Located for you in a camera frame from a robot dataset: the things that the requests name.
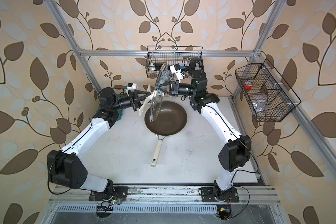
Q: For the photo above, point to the black wire basket wall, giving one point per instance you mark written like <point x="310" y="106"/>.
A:
<point x="282" y="99"/>
<point x="172" y="52"/>

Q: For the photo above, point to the black wire basket right wall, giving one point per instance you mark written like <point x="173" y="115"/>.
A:
<point x="282" y="99"/>

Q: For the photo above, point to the black wire basket back wall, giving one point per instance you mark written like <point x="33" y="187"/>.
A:
<point x="172" y="52"/>

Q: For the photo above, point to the cream frying pan dark interior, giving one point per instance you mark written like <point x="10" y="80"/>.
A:
<point x="172" y="119"/>

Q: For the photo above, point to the green plastic tool case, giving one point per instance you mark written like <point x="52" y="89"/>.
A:
<point x="109" y="109"/>

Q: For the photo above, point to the green waffle cloth checkered trim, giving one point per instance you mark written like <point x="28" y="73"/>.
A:
<point x="164" y="77"/>

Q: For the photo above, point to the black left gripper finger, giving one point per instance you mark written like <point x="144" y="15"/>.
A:
<point x="141" y="106"/>
<point x="141" y="94"/>

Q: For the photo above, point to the black white socket set holder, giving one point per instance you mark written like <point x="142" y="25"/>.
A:
<point x="189" y="65"/>

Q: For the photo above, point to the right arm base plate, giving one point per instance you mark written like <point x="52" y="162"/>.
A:
<point x="214" y="195"/>

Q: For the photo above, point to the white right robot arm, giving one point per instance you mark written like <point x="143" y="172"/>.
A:
<point x="236" y="149"/>

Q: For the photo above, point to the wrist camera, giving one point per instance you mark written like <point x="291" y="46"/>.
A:
<point x="177" y="71"/>
<point x="131" y="86"/>

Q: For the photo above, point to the glass pot lid cream handle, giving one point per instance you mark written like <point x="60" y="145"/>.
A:
<point x="156" y="98"/>

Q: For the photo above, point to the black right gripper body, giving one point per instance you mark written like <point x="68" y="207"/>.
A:
<point x="184" y="90"/>

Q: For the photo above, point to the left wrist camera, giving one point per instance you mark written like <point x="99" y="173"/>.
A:
<point x="131" y="86"/>

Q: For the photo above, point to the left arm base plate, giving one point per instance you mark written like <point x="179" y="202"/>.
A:
<point x="115" y="192"/>

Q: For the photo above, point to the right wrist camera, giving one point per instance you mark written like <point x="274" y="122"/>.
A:
<point x="177" y="71"/>

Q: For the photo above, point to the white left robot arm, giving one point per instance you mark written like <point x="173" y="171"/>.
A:
<point x="66" y="168"/>

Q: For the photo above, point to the clear plastic bag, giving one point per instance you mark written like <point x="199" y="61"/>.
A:
<point x="260" y="102"/>

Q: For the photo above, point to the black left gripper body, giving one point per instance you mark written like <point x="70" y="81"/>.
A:
<point x="125" y="102"/>

